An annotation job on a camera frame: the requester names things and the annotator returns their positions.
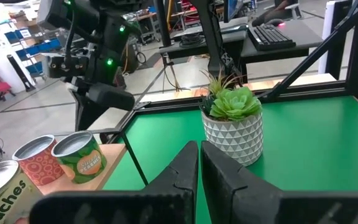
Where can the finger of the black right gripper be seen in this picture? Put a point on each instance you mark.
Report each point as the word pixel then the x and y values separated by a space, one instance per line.
pixel 87 113

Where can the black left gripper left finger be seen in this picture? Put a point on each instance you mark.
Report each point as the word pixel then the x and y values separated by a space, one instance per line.
pixel 154 205

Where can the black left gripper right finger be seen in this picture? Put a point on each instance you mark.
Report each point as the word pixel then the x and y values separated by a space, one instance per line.
pixel 244 205

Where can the green sliced peaches can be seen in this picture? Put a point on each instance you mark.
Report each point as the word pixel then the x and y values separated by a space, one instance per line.
pixel 82 165

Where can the red circle-pattern can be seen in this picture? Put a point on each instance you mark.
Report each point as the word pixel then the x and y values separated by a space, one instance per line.
pixel 42 168

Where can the peaches label can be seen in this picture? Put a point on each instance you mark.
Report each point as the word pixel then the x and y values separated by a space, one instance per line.
pixel 2 199

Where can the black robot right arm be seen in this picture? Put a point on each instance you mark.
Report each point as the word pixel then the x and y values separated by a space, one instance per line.
pixel 85 12

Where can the wooden shelf with black legs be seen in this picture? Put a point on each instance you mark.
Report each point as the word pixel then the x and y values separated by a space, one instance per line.
pixel 110 158

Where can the black vertical pole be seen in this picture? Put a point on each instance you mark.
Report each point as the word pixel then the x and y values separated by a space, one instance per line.
pixel 211 31
pixel 163 21

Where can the blue storage bin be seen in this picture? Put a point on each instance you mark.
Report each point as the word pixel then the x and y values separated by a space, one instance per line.
pixel 11 35
pixel 50 44

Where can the succulent in white patterned pot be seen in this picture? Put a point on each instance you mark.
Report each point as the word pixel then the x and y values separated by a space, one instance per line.
pixel 232 140

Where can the black leaning tube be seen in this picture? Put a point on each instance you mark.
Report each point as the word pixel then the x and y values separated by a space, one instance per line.
pixel 20 73

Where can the red stool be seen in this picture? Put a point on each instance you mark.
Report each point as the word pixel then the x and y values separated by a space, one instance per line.
pixel 4 88

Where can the green table mat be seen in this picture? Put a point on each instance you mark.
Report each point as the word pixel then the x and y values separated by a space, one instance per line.
pixel 306 140

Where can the grey side desk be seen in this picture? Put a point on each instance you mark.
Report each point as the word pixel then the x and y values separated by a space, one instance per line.
pixel 306 37
pixel 222 37

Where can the black computer keyboard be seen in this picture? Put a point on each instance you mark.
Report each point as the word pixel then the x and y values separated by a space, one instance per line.
pixel 269 37

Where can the person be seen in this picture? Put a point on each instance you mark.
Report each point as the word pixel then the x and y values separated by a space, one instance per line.
pixel 269 14

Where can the black computer mouse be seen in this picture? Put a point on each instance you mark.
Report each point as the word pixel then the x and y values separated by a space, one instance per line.
pixel 275 22

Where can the white rectangular panel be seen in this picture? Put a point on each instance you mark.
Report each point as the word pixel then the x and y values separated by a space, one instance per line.
pixel 331 37

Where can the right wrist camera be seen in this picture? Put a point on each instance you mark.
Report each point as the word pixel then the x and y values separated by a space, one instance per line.
pixel 67 66

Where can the black aluminium rig frame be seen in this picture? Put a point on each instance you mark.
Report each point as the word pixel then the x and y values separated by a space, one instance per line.
pixel 306 89

